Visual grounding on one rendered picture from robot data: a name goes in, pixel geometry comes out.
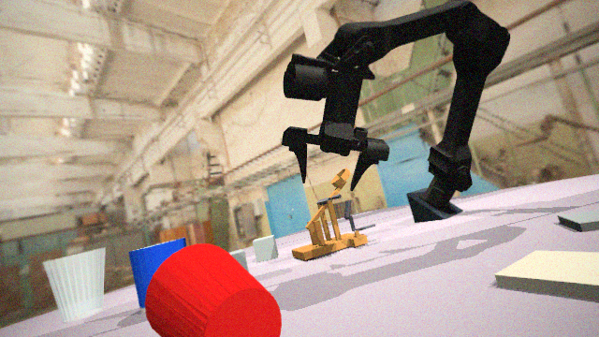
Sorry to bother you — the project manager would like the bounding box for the blue mug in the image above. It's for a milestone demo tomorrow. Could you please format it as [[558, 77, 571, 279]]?
[[129, 237, 186, 314]]

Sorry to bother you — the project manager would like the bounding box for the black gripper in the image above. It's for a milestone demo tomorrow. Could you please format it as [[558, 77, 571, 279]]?
[[282, 102, 389, 191]]

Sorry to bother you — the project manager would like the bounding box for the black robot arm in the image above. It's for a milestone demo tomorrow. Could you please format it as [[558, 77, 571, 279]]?
[[283, 0, 510, 211]]

